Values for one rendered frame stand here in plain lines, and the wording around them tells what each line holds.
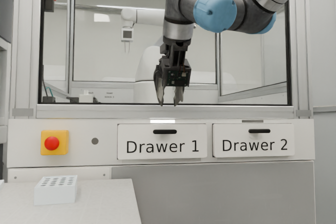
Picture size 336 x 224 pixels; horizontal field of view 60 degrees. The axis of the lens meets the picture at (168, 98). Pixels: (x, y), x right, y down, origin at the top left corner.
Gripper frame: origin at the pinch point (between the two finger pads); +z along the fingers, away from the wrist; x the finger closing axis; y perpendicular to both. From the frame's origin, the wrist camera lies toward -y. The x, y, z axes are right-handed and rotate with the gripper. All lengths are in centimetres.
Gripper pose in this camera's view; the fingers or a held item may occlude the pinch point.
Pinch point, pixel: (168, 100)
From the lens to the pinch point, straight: 84.8
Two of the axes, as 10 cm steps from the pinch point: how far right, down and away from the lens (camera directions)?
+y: 1.4, 5.2, -8.4
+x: 9.9, 0.1, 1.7
